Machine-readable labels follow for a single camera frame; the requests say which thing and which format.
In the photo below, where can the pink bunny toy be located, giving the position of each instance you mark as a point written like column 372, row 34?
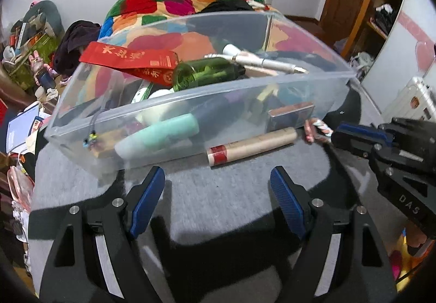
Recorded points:
column 36, row 63

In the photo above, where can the dark purple clothes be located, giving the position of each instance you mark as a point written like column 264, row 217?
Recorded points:
column 75, row 44

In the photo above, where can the red foil packet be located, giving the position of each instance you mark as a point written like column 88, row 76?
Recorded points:
column 136, row 58

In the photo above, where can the silver white electric tool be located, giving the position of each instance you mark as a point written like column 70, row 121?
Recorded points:
column 265, row 63

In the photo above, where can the green storage box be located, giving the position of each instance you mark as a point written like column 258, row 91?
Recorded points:
column 37, row 47

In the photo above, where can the silver suitcase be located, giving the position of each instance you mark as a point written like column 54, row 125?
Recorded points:
column 408, row 98

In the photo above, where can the black clothes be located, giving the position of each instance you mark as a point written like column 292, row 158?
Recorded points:
column 224, row 5

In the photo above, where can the shiny brown box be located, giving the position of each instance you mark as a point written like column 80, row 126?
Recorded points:
column 289, row 116

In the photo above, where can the person's right hand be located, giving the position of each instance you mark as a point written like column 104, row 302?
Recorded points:
column 417, row 240

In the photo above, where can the dark blue bottle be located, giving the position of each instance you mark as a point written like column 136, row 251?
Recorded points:
column 46, row 78

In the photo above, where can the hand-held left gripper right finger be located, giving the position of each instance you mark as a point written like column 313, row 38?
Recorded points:
column 288, row 204

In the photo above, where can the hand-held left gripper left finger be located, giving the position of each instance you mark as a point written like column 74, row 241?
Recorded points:
column 148, row 201

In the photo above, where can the green glass bottle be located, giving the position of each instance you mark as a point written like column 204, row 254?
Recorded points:
column 204, row 73

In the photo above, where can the pink pouch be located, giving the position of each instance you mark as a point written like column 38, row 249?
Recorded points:
column 18, row 184

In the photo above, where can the blue book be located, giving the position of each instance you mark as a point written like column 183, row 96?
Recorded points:
column 20, row 129

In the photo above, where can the clear plastic bin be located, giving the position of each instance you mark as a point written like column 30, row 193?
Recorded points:
column 221, row 98

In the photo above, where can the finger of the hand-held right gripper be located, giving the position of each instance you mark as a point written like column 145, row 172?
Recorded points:
column 412, row 129
column 354, row 139

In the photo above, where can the white panel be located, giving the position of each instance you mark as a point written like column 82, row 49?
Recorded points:
column 408, row 17

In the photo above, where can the tan cardboard tube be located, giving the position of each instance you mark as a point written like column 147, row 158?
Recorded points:
column 259, row 144

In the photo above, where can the white green toothpaste tube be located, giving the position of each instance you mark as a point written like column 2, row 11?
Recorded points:
column 141, row 95

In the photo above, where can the mint green bottle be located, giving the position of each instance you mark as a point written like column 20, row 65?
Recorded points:
column 160, row 134

